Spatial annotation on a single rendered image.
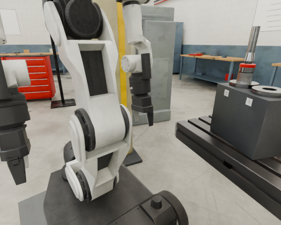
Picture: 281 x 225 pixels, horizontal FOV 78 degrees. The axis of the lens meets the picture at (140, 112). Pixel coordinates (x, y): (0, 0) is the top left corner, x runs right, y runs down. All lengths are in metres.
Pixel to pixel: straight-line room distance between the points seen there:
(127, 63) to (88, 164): 0.39
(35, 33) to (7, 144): 8.54
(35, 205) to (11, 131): 0.83
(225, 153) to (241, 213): 1.21
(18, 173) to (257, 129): 0.62
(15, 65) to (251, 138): 0.66
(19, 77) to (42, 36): 8.45
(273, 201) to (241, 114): 0.24
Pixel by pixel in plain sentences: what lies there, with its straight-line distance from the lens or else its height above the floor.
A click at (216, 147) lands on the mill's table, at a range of 0.65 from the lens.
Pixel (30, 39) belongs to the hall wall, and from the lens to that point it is 8.98.
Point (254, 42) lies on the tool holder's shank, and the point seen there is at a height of 1.27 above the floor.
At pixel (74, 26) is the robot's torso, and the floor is 1.31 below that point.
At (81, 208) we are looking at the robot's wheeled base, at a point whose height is 0.57.
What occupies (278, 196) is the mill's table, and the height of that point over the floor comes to 0.92.
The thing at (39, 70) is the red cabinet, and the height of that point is 0.71.
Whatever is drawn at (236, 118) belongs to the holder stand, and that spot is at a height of 1.04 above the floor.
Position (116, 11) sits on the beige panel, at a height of 1.52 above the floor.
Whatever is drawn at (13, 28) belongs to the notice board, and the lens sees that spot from 9.07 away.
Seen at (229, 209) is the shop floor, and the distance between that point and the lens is 1.79.
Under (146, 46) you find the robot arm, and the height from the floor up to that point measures 1.25.
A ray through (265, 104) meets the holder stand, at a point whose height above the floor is 1.12.
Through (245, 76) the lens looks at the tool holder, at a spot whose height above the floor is 1.17.
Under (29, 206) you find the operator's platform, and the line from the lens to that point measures 1.29.
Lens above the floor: 1.27
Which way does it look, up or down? 22 degrees down
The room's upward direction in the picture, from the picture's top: straight up
